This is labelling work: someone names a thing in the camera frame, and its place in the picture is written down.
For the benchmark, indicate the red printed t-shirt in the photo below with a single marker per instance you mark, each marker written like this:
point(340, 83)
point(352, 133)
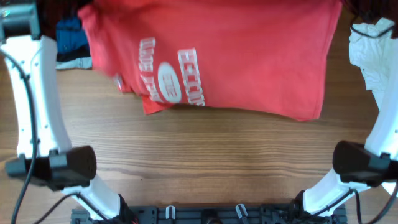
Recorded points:
point(267, 56)

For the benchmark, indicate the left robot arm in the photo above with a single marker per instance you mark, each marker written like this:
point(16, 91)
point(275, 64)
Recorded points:
point(45, 155)

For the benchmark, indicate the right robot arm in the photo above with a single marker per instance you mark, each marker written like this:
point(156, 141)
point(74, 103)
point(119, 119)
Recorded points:
point(356, 167)

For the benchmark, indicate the light grey folded garment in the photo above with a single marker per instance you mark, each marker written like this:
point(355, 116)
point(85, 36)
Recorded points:
point(84, 63)

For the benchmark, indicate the black folded garment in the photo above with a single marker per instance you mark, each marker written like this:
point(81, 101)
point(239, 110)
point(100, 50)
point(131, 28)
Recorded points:
point(82, 52)

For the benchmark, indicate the white t-shirt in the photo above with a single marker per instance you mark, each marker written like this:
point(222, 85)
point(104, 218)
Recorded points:
point(375, 56)

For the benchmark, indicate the left white rail clip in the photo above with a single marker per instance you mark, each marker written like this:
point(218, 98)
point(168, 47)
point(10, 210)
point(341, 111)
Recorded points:
point(170, 212)

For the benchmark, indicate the white rail clip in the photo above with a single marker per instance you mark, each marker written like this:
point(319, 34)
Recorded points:
point(170, 212)
point(241, 211)

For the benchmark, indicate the right white rail clip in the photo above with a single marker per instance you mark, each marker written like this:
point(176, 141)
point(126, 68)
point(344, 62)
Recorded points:
point(241, 211)

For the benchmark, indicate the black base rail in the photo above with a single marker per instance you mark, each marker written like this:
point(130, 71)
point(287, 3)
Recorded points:
point(264, 214)

